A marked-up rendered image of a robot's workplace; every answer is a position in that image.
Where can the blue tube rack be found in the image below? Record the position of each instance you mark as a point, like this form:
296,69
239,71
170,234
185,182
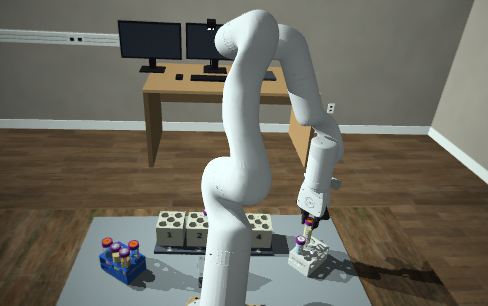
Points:
136,268

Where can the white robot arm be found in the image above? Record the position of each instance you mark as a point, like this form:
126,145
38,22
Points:
245,177

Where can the white tube rack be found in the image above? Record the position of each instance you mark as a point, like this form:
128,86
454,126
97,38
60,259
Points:
313,252

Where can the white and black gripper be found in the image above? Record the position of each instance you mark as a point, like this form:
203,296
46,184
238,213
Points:
315,202

